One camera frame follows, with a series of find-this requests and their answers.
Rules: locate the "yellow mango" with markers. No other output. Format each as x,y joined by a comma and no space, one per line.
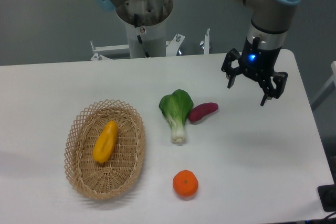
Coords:
105,143

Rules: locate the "white metal base frame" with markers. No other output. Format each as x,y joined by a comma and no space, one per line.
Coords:
173,48

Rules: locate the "orange tangerine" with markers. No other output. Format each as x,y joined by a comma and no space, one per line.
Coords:
185,183

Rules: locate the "black device at table edge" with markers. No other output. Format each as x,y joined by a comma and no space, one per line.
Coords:
327,197

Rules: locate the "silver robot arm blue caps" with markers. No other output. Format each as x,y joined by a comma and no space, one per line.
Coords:
271,20

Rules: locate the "woven wicker oval basket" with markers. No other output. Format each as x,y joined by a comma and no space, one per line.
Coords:
118,174

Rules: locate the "purple sweet potato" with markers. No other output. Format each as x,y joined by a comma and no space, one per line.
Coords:
202,110

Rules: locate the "white object at right edge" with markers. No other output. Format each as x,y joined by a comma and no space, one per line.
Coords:
327,88

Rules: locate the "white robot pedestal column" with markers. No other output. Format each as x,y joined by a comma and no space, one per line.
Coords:
145,25

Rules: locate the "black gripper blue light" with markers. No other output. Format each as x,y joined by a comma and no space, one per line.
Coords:
258,65

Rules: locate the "green bok choy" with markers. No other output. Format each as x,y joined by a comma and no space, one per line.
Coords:
176,107

